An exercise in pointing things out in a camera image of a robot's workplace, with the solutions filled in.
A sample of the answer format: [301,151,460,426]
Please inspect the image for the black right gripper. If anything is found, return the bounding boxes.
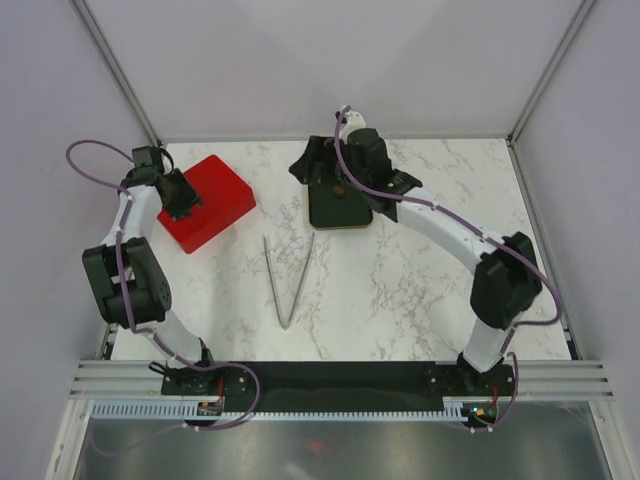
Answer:
[289,136,368,191]

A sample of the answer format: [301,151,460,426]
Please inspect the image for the red box lid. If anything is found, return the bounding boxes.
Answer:
[158,155,256,236]

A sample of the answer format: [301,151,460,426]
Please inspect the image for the metal tongs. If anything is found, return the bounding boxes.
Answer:
[261,233,316,331]

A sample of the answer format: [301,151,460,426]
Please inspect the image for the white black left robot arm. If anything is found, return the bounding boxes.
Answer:
[82,146,219,395]

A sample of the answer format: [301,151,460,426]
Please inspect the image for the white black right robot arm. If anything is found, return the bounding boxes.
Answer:
[289,128,542,395]

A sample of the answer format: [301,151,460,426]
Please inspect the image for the red chocolate box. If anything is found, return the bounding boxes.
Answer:
[168,198,256,254]

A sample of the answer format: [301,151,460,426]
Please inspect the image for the dark green tray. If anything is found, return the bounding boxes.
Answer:
[307,184,373,230]

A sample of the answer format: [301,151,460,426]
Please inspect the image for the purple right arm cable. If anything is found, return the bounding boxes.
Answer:
[333,105,561,431]

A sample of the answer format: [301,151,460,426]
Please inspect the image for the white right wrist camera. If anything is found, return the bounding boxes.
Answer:
[335,105,367,142]

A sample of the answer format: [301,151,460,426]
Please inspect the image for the aluminium frame rail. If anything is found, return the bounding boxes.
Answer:
[69,357,169,399]

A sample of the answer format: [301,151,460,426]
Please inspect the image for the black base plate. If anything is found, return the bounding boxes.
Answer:
[161,361,515,412]

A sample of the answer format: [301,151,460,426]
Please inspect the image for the white slotted cable duct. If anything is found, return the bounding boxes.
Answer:
[90,399,497,422]

